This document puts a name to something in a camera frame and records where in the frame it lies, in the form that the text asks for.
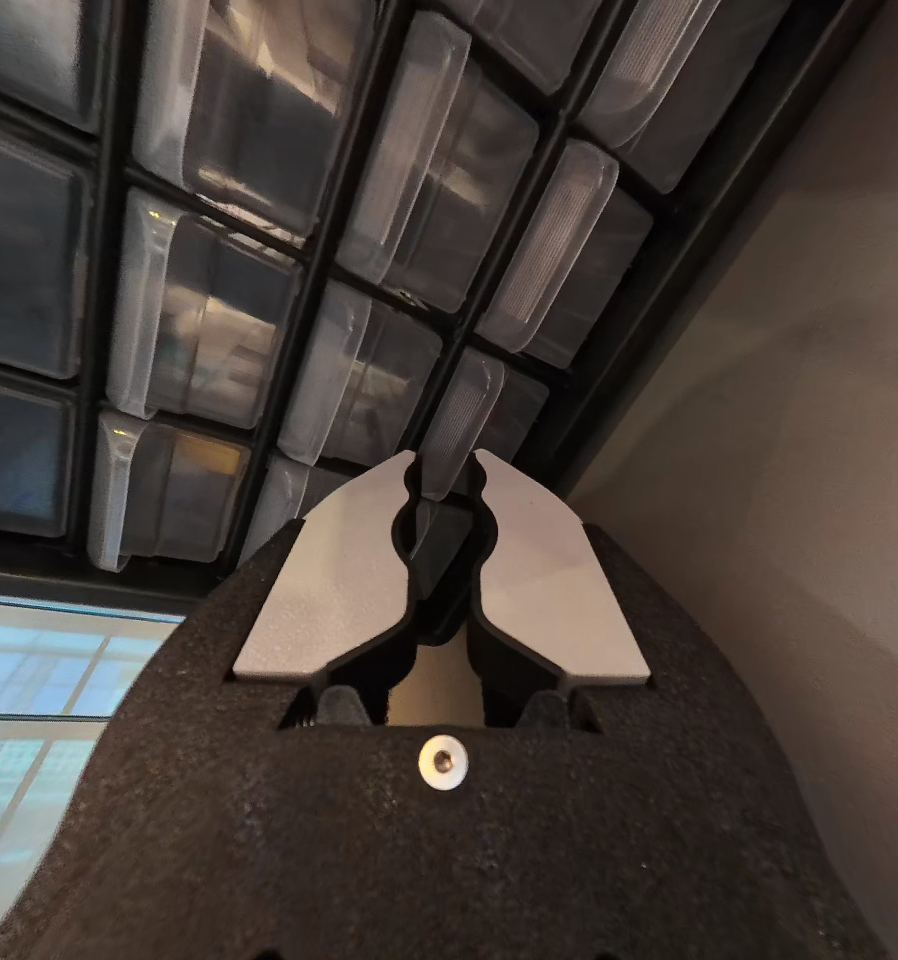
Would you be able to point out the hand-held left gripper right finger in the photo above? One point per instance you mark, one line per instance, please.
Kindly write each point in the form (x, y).
(562, 600)

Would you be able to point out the glass partition wall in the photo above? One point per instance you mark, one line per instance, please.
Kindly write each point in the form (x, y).
(44, 720)

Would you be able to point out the clear plastic drawer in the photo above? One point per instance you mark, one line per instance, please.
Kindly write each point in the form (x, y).
(472, 413)

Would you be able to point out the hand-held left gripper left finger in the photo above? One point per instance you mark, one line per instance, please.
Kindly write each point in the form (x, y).
(329, 600)

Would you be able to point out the black drawer cabinet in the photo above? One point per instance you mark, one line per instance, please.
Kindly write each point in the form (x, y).
(674, 255)

